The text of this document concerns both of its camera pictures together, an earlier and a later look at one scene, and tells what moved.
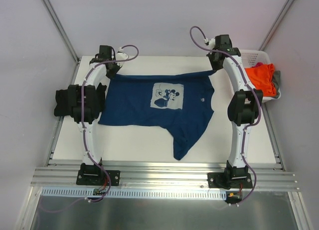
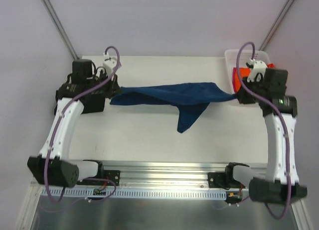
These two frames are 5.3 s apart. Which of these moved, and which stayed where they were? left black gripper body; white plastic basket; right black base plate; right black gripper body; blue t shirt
Moved: blue t shirt; left black gripper body; right black gripper body
Stayed: white plastic basket; right black base plate
